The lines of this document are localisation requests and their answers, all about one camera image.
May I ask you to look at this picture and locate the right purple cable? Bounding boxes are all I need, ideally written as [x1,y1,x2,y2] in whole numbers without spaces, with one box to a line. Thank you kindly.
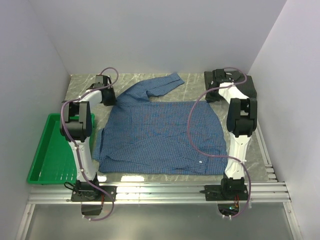
[186,66,252,219]

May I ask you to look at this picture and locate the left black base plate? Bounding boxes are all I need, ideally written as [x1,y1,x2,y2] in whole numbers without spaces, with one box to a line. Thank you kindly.
[70,185,117,202]

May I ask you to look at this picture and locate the aluminium mounting rail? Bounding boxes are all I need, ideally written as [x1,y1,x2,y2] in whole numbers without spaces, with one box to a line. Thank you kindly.
[27,182,291,205]

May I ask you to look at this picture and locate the blue plaid long sleeve shirt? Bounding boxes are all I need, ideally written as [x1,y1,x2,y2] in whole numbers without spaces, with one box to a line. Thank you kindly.
[92,73,228,175]

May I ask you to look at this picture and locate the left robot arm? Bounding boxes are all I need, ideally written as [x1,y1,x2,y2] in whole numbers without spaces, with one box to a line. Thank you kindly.
[60,74,116,201]

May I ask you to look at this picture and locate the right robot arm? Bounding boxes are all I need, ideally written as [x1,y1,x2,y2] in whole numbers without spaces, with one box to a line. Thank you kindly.
[204,69,258,201]

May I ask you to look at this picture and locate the purple cable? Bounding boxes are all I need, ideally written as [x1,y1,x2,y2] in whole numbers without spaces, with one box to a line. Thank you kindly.
[60,66,120,222]
[186,66,252,219]

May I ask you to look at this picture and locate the folded dark striped shirt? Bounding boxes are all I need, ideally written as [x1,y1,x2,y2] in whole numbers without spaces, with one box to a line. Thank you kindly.
[203,70,258,102]

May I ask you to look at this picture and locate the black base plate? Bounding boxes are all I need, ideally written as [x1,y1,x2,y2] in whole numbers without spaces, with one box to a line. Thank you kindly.
[70,185,117,202]
[199,185,249,201]

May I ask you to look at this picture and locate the green plastic tray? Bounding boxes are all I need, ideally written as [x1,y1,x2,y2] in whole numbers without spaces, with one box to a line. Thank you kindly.
[26,112,96,185]

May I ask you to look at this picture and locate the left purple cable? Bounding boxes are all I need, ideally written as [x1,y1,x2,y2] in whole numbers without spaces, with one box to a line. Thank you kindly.
[60,66,120,222]

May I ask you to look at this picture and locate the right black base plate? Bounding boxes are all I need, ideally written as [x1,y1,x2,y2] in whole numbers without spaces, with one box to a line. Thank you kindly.
[199,185,249,201]

